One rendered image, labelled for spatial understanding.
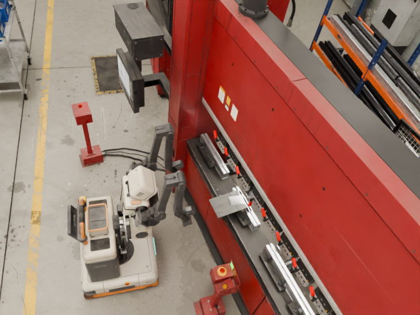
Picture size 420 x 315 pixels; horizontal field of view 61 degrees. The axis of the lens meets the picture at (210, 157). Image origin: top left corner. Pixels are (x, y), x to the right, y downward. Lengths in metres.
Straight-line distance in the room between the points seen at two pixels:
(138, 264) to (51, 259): 0.90
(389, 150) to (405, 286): 0.60
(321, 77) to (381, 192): 0.73
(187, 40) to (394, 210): 1.79
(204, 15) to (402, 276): 1.98
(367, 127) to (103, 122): 3.64
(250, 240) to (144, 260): 1.04
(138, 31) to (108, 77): 2.77
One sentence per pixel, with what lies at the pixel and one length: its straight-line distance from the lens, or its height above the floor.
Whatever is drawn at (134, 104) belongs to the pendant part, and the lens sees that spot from 3.08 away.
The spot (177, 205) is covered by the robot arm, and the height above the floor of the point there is 1.32.
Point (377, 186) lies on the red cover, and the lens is 1.69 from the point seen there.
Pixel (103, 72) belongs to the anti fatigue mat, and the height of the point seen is 0.01.
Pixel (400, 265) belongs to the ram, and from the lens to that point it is 1.81.
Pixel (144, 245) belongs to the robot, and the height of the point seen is 0.28.
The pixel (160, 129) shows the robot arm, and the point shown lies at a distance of 2.51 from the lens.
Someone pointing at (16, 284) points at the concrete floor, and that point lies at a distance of 3.86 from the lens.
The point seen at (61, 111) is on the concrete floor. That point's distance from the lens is 5.10.
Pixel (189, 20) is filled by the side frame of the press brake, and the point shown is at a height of 2.13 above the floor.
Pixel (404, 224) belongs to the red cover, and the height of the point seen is 2.24.
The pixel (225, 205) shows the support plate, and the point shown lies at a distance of 2.90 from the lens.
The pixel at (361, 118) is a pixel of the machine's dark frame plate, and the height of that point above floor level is 2.30.
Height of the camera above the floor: 3.42
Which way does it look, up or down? 50 degrees down
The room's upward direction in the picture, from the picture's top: 11 degrees clockwise
